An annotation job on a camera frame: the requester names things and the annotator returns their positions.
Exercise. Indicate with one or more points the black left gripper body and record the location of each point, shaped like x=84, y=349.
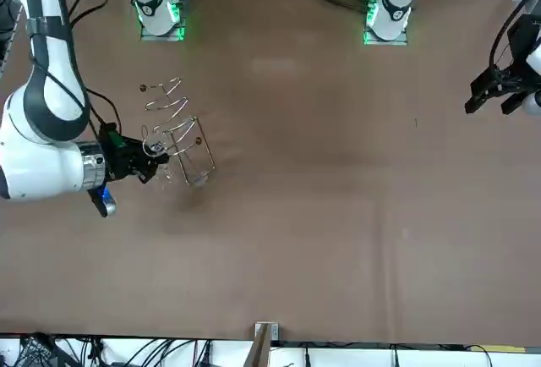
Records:
x=517, y=54

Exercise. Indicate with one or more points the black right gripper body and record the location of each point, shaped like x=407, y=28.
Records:
x=122, y=160

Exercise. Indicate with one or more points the clear glass goblet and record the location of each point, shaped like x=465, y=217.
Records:
x=157, y=146

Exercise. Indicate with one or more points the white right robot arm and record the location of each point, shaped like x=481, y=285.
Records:
x=38, y=147

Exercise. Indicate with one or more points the black keypad device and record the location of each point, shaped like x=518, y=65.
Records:
x=36, y=352

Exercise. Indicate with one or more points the aluminium camera post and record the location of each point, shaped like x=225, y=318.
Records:
x=260, y=350

